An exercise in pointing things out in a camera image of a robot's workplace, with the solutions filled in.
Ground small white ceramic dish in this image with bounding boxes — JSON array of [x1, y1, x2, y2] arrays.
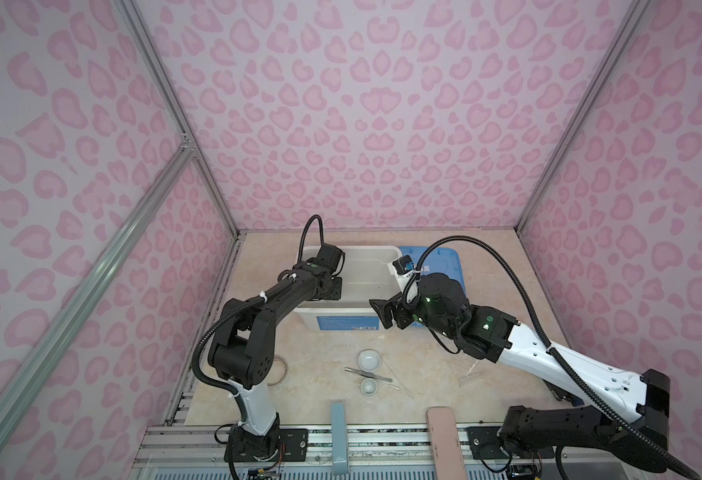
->
[[360, 378, 379, 396]]

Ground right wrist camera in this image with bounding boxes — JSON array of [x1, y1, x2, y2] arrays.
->
[[389, 255, 415, 284]]

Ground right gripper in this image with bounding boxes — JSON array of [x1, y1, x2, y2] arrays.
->
[[366, 280, 458, 339]]

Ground metal tweezers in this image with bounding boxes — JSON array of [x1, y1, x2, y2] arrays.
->
[[344, 367, 393, 384]]

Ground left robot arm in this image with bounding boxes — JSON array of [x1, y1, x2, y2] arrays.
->
[[191, 257, 342, 466]]

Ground light blue clamp bar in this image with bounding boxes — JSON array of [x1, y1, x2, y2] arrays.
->
[[330, 402, 349, 476]]

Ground pink clamp bar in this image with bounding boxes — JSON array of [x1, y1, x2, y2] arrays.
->
[[426, 406, 468, 480]]

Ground aluminium mounting rail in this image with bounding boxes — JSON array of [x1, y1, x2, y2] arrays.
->
[[128, 424, 637, 479]]

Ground clear tape roll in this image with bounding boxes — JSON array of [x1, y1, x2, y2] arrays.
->
[[266, 355, 289, 387]]

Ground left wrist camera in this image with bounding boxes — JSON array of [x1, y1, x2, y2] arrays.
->
[[315, 243, 345, 276]]

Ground white plastic bin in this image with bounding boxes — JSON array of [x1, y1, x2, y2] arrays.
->
[[294, 246, 402, 332]]

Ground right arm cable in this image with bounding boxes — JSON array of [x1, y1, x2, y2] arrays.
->
[[401, 235, 702, 480]]

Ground blue plastic lid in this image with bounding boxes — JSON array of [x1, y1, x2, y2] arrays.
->
[[397, 247, 469, 336]]

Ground glass stirring rod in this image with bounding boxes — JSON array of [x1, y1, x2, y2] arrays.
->
[[381, 357, 415, 399]]

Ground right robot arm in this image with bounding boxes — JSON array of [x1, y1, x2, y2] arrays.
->
[[369, 273, 671, 473]]

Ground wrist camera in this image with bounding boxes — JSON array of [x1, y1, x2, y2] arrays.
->
[[315, 243, 345, 276], [389, 255, 415, 284]]

